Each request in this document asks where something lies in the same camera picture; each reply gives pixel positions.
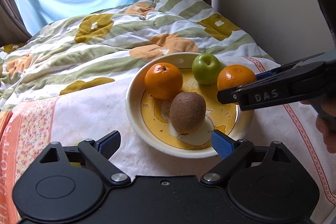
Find large orange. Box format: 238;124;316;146
217;64;257;91
144;63;183;100

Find brown kiwi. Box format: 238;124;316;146
169;92;206;135

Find large green apple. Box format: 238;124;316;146
191;53;222;85

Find person right hand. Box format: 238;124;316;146
315;100;336;153

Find white pink patterned cloth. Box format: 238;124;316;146
1;70;335;223

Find floral striped duvet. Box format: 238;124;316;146
1;0;268;111

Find brown curtain left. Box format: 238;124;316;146
0;0;32;46

